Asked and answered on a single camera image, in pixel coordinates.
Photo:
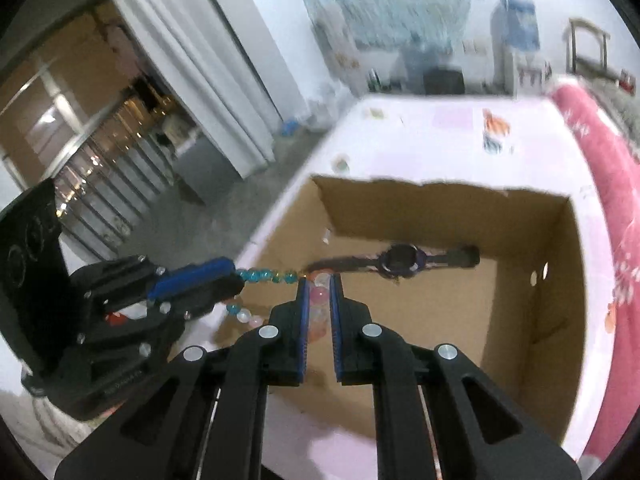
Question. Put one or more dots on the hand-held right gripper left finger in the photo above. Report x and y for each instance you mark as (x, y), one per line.
(302, 340)

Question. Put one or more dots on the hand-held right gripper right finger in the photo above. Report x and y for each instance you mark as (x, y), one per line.
(336, 340)

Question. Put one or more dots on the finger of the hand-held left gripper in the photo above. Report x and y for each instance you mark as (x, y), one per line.
(195, 275)
(135, 335)

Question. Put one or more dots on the brown cardboard box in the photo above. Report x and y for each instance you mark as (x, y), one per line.
(450, 335)

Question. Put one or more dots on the dark wrist watch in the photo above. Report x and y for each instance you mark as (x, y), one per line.
(400, 260)

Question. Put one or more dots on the white curtain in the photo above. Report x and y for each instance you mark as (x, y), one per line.
(200, 60)

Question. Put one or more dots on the balloon printed pink bed sheet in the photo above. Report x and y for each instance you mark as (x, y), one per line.
(440, 120)

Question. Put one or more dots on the pink floral blanket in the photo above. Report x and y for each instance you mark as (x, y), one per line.
(600, 160)

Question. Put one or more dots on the white and blue water dispenser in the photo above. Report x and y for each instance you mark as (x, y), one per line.
(515, 35)

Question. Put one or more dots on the wooden chair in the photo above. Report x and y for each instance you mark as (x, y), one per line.
(572, 45)

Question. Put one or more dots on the teal patterned wall cloth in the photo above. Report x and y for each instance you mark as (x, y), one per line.
(390, 0)

